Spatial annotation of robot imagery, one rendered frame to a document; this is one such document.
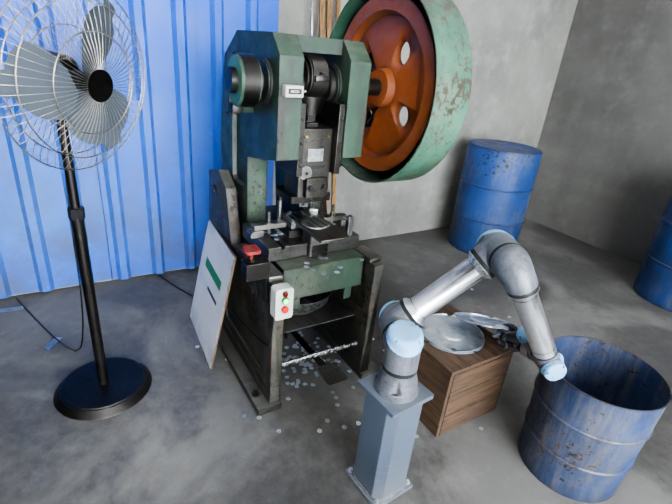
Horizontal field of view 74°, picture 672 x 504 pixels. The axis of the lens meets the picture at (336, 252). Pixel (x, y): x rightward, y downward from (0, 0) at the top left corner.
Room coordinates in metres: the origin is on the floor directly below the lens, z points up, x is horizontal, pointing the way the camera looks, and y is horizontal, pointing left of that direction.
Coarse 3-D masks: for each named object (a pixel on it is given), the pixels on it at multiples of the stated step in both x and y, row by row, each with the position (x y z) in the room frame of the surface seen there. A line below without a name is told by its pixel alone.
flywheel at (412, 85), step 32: (384, 0) 2.07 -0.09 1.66; (416, 0) 1.96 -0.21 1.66; (352, 32) 2.25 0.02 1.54; (384, 32) 2.11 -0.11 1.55; (416, 32) 1.88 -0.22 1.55; (384, 64) 2.09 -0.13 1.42; (416, 64) 1.91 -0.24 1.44; (384, 96) 2.01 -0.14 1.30; (416, 96) 1.89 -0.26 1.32; (384, 128) 2.04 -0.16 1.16; (416, 128) 1.81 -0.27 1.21; (384, 160) 1.96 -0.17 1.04
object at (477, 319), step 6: (456, 312) 1.83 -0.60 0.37; (462, 312) 1.86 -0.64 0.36; (462, 318) 1.72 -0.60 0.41; (468, 318) 1.75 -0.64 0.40; (474, 318) 1.74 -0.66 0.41; (480, 318) 1.77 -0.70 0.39; (486, 318) 1.79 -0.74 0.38; (492, 318) 1.85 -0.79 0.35; (480, 324) 1.65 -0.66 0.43; (486, 324) 1.67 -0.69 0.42; (492, 324) 1.69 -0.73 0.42
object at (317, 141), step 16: (320, 128) 1.82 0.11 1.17; (304, 144) 1.77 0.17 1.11; (320, 144) 1.81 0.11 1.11; (304, 160) 1.78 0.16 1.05; (320, 160) 1.82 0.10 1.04; (288, 176) 1.84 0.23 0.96; (304, 176) 1.77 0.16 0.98; (320, 176) 1.82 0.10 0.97; (304, 192) 1.76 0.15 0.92; (320, 192) 1.79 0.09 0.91
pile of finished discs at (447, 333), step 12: (432, 324) 1.73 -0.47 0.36; (444, 324) 1.73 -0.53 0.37; (456, 324) 1.75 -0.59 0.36; (468, 324) 1.76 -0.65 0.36; (432, 336) 1.63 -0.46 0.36; (444, 336) 1.63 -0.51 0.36; (456, 336) 1.64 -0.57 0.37; (468, 336) 1.66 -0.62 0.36; (480, 336) 1.68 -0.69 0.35; (444, 348) 1.55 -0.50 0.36; (456, 348) 1.56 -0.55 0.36; (468, 348) 1.57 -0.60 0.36; (480, 348) 1.58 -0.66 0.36
